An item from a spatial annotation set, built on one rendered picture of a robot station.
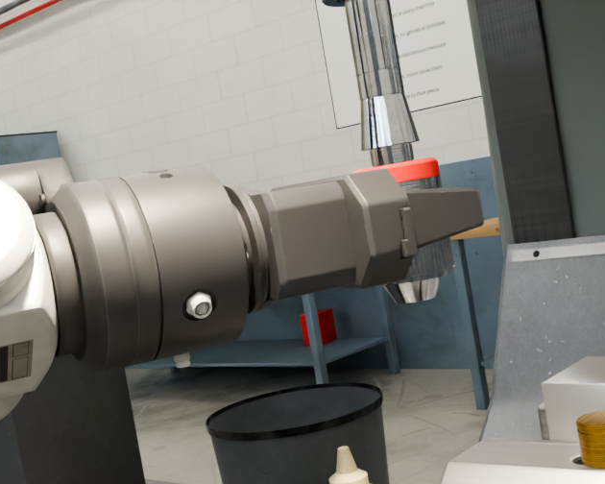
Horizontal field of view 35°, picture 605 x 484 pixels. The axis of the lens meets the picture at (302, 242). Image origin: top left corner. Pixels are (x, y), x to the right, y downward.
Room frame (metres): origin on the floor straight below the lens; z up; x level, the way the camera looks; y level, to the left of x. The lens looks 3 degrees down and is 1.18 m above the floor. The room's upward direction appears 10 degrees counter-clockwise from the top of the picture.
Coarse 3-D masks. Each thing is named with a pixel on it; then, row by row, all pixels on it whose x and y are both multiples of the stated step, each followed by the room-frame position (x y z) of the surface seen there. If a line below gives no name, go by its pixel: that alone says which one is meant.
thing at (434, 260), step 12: (420, 180) 0.49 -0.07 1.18; (432, 180) 0.49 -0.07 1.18; (444, 240) 0.50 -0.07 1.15; (420, 252) 0.49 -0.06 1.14; (432, 252) 0.49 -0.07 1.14; (444, 252) 0.49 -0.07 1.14; (420, 264) 0.49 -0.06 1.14; (432, 264) 0.49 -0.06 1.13; (444, 264) 0.49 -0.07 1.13; (408, 276) 0.49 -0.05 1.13; (420, 276) 0.49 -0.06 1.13; (432, 276) 0.49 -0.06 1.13
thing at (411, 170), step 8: (416, 160) 0.49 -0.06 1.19; (424, 160) 0.49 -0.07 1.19; (432, 160) 0.50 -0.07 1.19; (368, 168) 0.50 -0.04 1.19; (376, 168) 0.49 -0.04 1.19; (392, 168) 0.49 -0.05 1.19; (400, 168) 0.49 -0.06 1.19; (408, 168) 0.49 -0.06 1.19; (416, 168) 0.49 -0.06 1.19; (424, 168) 0.49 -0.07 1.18; (432, 168) 0.50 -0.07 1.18; (400, 176) 0.49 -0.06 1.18; (408, 176) 0.49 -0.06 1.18; (416, 176) 0.49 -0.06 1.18; (424, 176) 0.49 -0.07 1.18; (432, 176) 0.50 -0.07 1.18
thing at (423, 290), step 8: (424, 280) 0.49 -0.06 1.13; (432, 280) 0.50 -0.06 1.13; (440, 280) 0.51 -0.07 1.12; (392, 288) 0.50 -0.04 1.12; (400, 288) 0.50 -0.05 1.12; (408, 288) 0.50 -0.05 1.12; (416, 288) 0.50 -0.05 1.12; (424, 288) 0.50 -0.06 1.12; (432, 288) 0.50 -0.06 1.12; (392, 296) 0.51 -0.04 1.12; (400, 296) 0.50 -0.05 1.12; (408, 296) 0.50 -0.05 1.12; (416, 296) 0.50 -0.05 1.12; (424, 296) 0.50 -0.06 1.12; (432, 296) 0.50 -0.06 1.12
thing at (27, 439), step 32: (64, 384) 0.72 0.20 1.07; (96, 384) 0.75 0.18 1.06; (32, 416) 0.69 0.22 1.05; (64, 416) 0.72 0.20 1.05; (96, 416) 0.74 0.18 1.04; (128, 416) 0.77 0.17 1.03; (0, 448) 0.69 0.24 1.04; (32, 448) 0.69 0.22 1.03; (64, 448) 0.71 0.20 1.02; (96, 448) 0.74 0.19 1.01; (128, 448) 0.77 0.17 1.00; (0, 480) 0.69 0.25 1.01; (32, 480) 0.68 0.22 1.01; (64, 480) 0.71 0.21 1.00; (96, 480) 0.73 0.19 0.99; (128, 480) 0.76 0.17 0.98
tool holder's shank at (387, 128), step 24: (360, 0) 0.50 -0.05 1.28; (384, 0) 0.50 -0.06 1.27; (360, 24) 0.50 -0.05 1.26; (384, 24) 0.50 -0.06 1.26; (360, 48) 0.50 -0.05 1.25; (384, 48) 0.50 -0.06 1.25; (360, 72) 0.50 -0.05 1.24; (384, 72) 0.50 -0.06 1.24; (360, 96) 0.51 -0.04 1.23; (384, 96) 0.50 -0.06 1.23; (360, 120) 0.51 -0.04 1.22; (384, 120) 0.50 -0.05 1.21; (408, 120) 0.50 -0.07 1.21; (384, 144) 0.50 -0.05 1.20; (408, 144) 0.50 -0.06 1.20
